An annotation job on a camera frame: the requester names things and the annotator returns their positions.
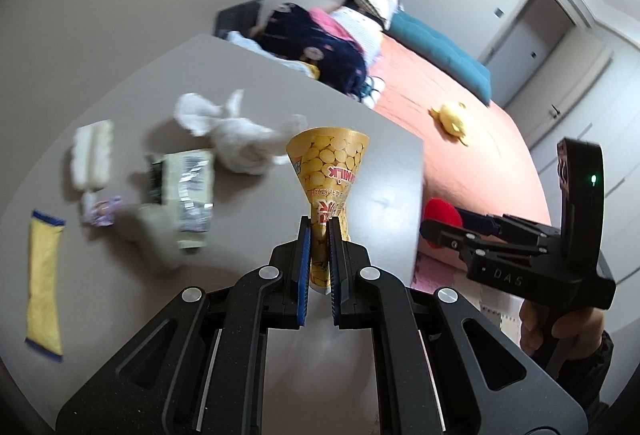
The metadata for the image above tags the bed with orange sheet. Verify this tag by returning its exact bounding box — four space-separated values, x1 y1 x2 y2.
367 32 553 266

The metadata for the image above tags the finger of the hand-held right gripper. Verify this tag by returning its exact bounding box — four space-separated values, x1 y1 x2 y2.
457 209 563 246
420 219 543 266

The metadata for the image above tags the pale blue quilted cloth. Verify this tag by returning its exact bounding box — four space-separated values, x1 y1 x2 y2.
225 30 311 71

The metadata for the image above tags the white cartoon print blanket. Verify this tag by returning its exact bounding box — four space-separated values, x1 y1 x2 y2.
360 75 386 108

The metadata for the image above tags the yellow plush duck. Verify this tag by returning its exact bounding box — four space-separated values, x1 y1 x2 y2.
428 102 471 147

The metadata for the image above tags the pale green snack packet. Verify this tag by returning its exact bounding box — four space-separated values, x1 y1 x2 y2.
146 149 217 252

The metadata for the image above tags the small purple printed wrapper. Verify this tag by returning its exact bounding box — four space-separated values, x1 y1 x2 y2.
81 192 123 228

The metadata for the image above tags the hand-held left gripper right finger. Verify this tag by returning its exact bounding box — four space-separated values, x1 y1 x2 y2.
327 216 588 435

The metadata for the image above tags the grey wardrobe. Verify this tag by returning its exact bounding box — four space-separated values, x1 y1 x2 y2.
505 35 640 266

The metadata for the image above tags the red ball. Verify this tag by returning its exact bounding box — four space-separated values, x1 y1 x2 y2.
422 198 463 250

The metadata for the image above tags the yellow packet with blue ends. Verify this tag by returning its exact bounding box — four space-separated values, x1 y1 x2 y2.
25 209 67 358

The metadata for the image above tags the yellow snack bag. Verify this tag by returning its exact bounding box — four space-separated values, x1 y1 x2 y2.
286 128 371 293

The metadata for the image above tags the white knotted towel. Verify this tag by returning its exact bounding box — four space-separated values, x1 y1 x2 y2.
174 88 308 176

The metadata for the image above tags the teal cushion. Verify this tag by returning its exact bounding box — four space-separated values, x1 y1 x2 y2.
387 10 492 106

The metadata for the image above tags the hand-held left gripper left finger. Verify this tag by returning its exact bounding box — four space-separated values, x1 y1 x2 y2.
57 215 313 435

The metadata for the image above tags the grey room door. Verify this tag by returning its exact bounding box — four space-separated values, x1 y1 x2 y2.
482 0 593 108

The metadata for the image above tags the person's right forearm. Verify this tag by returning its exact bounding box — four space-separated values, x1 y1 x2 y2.
530 330 616 421

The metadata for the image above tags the pink fluffy cloth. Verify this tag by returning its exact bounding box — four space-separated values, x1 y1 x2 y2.
307 8 356 41

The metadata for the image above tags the person's right hand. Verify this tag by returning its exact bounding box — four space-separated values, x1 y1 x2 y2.
519 299 606 366

